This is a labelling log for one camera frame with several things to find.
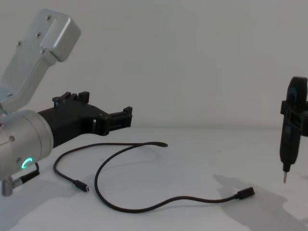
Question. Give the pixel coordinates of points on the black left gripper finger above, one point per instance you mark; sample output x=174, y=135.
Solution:
x=84, y=97
x=127, y=113

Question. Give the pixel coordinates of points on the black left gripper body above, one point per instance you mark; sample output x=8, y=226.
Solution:
x=72, y=120

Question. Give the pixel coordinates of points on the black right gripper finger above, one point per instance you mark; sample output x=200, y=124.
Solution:
x=287, y=107

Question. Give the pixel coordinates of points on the black electric screwdriver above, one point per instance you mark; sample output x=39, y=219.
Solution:
x=291, y=149

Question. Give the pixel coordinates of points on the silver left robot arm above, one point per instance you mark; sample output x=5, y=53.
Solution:
x=26, y=134

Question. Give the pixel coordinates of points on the white table cloth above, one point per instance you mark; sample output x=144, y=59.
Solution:
x=168, y=216

